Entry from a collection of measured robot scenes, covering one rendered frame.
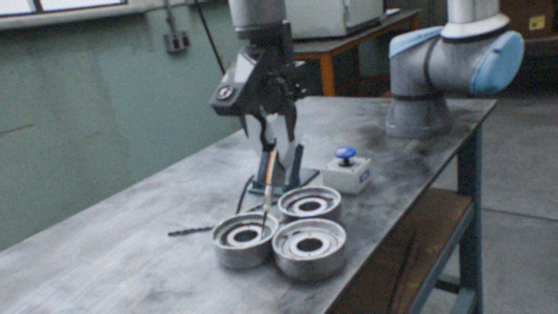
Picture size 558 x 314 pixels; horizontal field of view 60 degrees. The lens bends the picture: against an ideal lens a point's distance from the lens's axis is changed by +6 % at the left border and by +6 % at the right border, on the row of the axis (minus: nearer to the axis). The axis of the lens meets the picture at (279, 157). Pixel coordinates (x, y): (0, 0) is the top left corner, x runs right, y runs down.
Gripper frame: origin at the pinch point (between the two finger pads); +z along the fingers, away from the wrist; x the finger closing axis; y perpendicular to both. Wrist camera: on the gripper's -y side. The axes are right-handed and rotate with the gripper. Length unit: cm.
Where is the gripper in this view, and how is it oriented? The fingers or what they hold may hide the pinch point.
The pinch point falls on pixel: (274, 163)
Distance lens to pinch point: 70.1
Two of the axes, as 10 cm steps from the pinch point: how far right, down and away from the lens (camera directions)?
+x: -8.4, -0.8, 5.4
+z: 1.4, 9.2, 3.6
